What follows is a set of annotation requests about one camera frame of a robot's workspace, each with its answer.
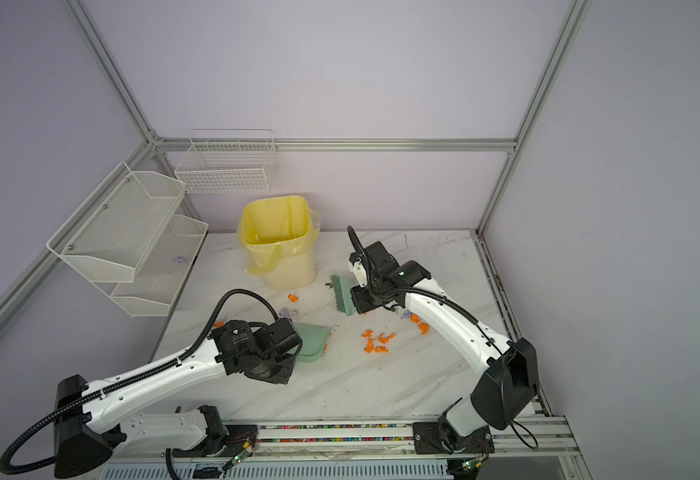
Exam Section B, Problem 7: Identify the green hand brush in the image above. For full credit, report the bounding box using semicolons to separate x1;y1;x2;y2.
330;275;356;316

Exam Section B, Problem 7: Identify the green dustpan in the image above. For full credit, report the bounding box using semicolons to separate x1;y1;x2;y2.
294;323;332;363

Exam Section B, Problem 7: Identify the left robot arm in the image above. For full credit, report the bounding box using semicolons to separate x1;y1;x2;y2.
0;290;303;479

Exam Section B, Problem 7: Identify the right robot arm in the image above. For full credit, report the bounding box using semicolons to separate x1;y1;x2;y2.
347;226;539;454

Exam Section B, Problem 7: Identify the orange scraps far right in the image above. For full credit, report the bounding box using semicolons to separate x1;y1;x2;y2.
403;310;430;335

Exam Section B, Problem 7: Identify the orange scrap cluster right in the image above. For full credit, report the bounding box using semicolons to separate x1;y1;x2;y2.
361;329;396;354

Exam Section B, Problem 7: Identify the cream trash bin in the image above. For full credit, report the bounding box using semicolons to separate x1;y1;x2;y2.
237;195;321;290

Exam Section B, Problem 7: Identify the yellow bin liner bag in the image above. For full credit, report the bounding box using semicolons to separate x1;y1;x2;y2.
237;195;321;276

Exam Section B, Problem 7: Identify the lower white mesh shelf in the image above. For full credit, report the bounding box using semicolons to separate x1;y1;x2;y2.
110;215;208;317

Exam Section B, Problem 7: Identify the white mesh shelf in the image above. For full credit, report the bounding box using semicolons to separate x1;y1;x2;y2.
47;163;186;283
110;215;208;317

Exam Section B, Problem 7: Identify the upper white mesh shelf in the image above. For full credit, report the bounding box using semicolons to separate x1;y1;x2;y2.
47;163;186;283

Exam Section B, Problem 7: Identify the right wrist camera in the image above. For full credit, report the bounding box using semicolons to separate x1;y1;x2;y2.
348;259;368;288

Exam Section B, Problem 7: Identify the white wire wall basket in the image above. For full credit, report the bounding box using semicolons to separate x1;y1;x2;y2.
175;129;279;194

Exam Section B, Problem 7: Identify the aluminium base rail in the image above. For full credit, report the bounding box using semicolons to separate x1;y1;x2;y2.
88;413;592;479

